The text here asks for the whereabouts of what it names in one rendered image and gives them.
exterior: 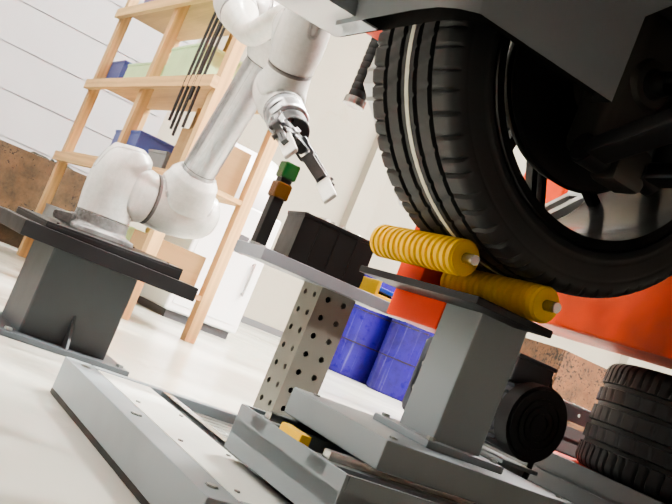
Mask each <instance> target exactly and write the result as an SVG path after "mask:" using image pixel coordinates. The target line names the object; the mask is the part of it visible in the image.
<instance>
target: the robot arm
mask: <svg viewBox="0 0 672 504"><path fill-rule="evenodd" d="M213 5H214V9H215V12H216V15H217V17H218V19H219V20H220V22H221V23H222V24H223V26H224V27H225V28H226V29H227V30H228V31H229V32H230V33H231V34H232V35H233V36H234V37H235V38H236V39H237V40H238V41H239V42H240V43H242V44H244V45H246V46H247V56H246V58H245V60H244V61H243V63H242V65H241V66H240V68H239V70H238V71H237V73H236V75H235V76H234V78H233V80H232V82H231V83H230V85H229V87H228V88H227V90H226V92H225V93H224V95H223V97H222V98H221V100H220V102H219V104H218V105H217V107H216V109H215V110H214V112H213V114H212V115H211V117H210V119H209V120H208V122H207V124H206V126H205V127H204V129H203V131H202V132H201V134H200V136H199V137H198V139H197V141H196V142H195V144H194V146H193V148H192V149H191V151H190V153H189V154H188V156H187V158H186V159H185V161H182V162H179V163H176V164H173V165H172V167H171V168H170V169H168V170H167V171H166V172H165V173H164V174H163V175H160V174H157V173H156V172H155V171H154V170H152V166H153V162H152V160H151V158H150V156H149V155H148V154H147V153H146V151H145V150H143V149H140V148H137V147H134V146H131V145H127V144H123V143H119V142H115V143H113V144H112V145H111V146H109V147H108V148H106V149H105V150H104V151H103V152H102V153H101V154H100V155H99V157H98V158H97V159H96V161H95V162H94V164H93V166H92V168H91V170H90V172H89V174H88V176H87V179H86V181H85V183H84V186H83V189H82V192H81V195H80V199H79V202H78V205H77V208H76V210H75V211H74V212H72V211H71V212H67V211H63V210H59V209H56V210H54V212H53V217H55V218H57V219H59V220H61V221H60V222H62V223H65V224H66V225H68V226H70V227H72V228H75V229H77V230H80V231H83V232H86V233H89V234H91V235H94V236H97V237H100V238H102V239H105V240H108V241H111V242H113V243H116V244H119V245H122V246H124V247H127V248H130V249H132V248H133V244H132V243H131V242H129V241H128V240H127V239H126V234H127V230H128V227H129V224H130V222H138V223H140V224H143V225H145V226H147V227H149V228H151V229H153V230H156V231H158V232H161V233H164V234H167V235H170V236H174V237H177V238H183V239H200V238H204V237H206V236H208V235H209V234H211V233H212V232H213V231H214V229H215V228H216V226H217V224H218V221H219V218H220V205H219V202H218V200H217V198H215V197H216V194H217V191H218V190H217V184H216V180H215V177H216V176H217V174H218V172H219V171H220V169H221V167H222V166H223V164H224V163H225V161H226V159H227V158H228V156H229V154H230V153H231V151H232V149H233V148H234V146H235V144H236V143H237V141H238V140H239V138H240V136H241V135H242V133H243V131H244V130H245V128H246V126H247V125H248V123H249V121H250V120H251V119H252V117H253V116H254V114H255V112H256V111H257V110H258V113H259V114H260V116H261V117H262V119H263V120H264V121H265V123H266V124H267V127H268V129H269V131H270V132H271V133H272V135H271V137H272V138H273V140H276V141H277V142H278V144H279V146H280V149H281V151H282V154H283V156H284V158H285V160H287V159H288V158H289V157H291V156H292V155H294V154H296V156H297V157H298V159H299V160H300V161H301V162H304V163H305V165H306V166H307V168H308V170H309V171H310V173H311V174H312V176H313V177H314V179H315V180H316V182H317V184H316V186H317V188H318V191H319V193H320V195H321V198H322V200H323V203H324V204H327V203H328V202H330V201H331V200H333V199H334V198H335V197H337V194H336V191H335V189H334V186H335V184H334V182H333V180H334V178H333V177H330V176H329V174H328V173H327V171H326V169H325V168H324V166H323V164H322V163H321V161H320V159H319V157H318V155H317V153H316V152H315V151H314V150H313V148H312V147H311V145H310V142H309V140H308V137H309V135H310V126H309V116H308V113H307V111H306V109H305V106H304V105H305V104H306V98H307V93H308V89H309V85H310V82H311V79H312V76H313V74H314V72H315V70H316V68H317V66H318V65H319V63H320V61H321V59H322V57H323V54H324V52H325V49H326V47H327V44H328V41H329V38H330V35H331V34H329V33H328V32H326V31H324V30H323V29H321V28H319V27H318V26H316V25H314V24H313V23H311V22H309V21H307V20H306V19H304V18H302V17H301V16H299V15H297V14H296V13H294V12H292V11H291V10H289V9H287V8H286V7H284V6H282V5H281V4H279V3H277V2H276V1H274V0H213ZM309 150H310V151H309ZM300 154H306V155H304V156H303V157H301V156H300ZM78 207H79V208H78ZM83 209H84V210H83ZM123 224H124V225H123ZM126 225H127V226H126Z"/></svg>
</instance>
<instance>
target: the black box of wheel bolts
mask: <svg viewBox="0 0 672 504"><path fill-rule="evenodd" d="M287 214H288V215H287V218H286V220H285V222H284V225H283V227H282V230H281V232H280V234H279V237H278V239H277V242H276V244H275V246H274V249H273V250H274V251H276V252H278V253H280V254H283V255H285V256H287V257H289V258H292V259H294V260H296V261H298V262H301V263H303V264H305V265H307V266H310V267H312V268H314V269H316V270H319V271H321V272H323V273H325V274H328V275H330V276H332V277H334V278H337V279H339V280H341V281H343V282H346V283H348V284H350V285H352V286H355V287H357V288H359V287H360V285H361V282H362V280H363V277H364V275H365V274H364V273H362V272H360V271H359V269H360V267H361V265H363V266H367V267H368V265H369V262H370V260H371V258H372V255H373V252H372V250H371V248H370V241H369V240H367V239H365V238H363V237H361V236H360V235H356V234H354V233H352V232H351V231H350V230H347V229H346V227H343V226H340V227H339V226H337V224H335V223H334V222H331V220H330V219H327V218H322V217H318V216H315V215H312V214H310V213H309V212H308V211H307V212H302V211H288V213H287Z"/></svg>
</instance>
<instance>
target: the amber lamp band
mask: <svg viewBox="0 0 672 504"><path fill-rule="evenodd" d="M291 191H292V186H290V185H288V184H286V183H284V182H282V181H278V180H273V182H272V184H271V186H270V189H269V191H268V195H269V196H274V197H276V198H278V199H280V200H282V201H284V202H286V201H287V200H288V198H289V195H290V193H291Z"/></svg>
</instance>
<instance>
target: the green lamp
mask: <svg viewBox="0 0 672 504"><path fill-rule="evenodd" d="M299 171H300V167H299V166H297V165H295V164H293V163H291V162H289V161H281V162H280V165H279V167H278V170H277V172H276V176H278V177H283V178H285V179H287V180H289V181H291V182H295V181H296V179H297V176H298V174H299Z"/></svg>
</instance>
